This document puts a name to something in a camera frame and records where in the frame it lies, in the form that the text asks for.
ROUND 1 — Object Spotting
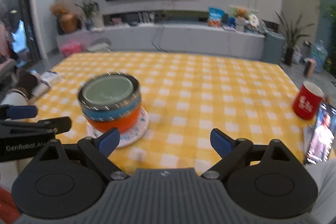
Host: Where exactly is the small grey stool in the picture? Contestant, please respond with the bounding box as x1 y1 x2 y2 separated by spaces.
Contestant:
87 38 112 53

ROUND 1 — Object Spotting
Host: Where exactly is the blue snack bag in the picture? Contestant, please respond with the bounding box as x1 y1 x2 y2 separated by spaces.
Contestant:
207 7 224 28

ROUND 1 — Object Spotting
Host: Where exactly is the brown teddy bear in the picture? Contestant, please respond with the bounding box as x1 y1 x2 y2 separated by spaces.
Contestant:
235 7 248 19

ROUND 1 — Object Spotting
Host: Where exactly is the white wifi router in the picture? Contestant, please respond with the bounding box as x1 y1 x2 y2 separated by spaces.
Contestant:
138 11 155 26

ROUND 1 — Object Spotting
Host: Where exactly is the potted plant in blue vase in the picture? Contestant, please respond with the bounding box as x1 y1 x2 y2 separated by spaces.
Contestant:
75 0 99 31

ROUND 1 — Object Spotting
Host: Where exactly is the grey tv cabinet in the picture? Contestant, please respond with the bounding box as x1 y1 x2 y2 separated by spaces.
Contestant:
56 23 265 60

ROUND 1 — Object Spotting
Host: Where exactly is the grey pedal trash bin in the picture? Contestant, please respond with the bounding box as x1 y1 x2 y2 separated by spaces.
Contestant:
261 32 285 65

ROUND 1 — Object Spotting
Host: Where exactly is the red mug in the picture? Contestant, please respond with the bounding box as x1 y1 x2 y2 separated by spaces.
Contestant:
293 81 324 120

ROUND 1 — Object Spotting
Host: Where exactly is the yellow checkered tablecloth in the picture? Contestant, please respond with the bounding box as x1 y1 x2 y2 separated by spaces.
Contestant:
36 52 307 173

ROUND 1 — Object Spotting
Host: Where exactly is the pink space heater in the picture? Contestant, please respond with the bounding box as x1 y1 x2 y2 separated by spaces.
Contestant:
303 58 316 79

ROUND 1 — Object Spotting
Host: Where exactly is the white round fan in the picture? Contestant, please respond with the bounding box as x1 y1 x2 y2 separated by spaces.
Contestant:
248 14 260 28

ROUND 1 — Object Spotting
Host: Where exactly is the orange steel bowl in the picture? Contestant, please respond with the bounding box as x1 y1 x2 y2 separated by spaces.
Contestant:
86 105 141 133

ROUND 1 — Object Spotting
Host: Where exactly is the blue water jug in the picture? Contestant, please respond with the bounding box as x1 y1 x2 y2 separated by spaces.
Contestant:
310 40 328 74

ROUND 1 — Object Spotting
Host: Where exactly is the black power cable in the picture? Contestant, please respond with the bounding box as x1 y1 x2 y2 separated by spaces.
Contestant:
150 24 169 54

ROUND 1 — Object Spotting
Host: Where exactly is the tall potted green plant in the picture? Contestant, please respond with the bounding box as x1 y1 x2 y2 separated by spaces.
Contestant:
275 11 315 66

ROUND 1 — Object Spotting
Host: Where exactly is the smartphone on stand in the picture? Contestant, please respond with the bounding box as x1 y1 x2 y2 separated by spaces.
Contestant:
304 102 335 164

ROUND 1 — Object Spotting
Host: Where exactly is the person left hand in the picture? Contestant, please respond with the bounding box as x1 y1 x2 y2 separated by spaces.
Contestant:
15 68 40 98

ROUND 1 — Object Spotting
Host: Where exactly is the green ceramic bowl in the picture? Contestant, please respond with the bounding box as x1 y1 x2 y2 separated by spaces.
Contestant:
82 75 133 106

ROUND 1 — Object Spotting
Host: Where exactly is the white fruit pattern plate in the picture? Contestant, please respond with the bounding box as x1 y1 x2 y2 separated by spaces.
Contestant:
85 107 150 149

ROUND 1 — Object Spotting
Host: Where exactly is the ring binder notebook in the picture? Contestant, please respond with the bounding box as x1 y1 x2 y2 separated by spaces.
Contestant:
28 81 51 104

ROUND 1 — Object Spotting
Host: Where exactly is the small white blue box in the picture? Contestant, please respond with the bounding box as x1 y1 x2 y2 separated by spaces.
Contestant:
40 71 62 87

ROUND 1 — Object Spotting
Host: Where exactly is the bronze round vase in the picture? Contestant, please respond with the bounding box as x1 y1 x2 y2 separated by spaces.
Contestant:
60 13 77 34

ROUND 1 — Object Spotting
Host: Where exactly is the pink plastic basket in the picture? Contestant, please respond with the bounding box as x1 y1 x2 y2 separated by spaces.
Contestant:
61 41 82 57

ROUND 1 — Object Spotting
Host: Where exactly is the blue steel bowl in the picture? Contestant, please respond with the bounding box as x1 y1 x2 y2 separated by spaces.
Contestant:
77 72 142 121

